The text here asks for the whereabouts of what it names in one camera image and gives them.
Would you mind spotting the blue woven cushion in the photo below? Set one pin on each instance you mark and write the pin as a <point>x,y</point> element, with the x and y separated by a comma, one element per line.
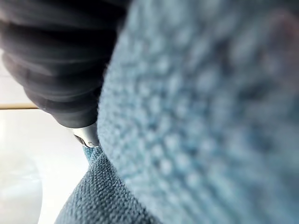
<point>187,121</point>

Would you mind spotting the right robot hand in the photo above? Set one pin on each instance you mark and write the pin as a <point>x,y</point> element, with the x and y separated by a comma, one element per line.
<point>53,60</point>

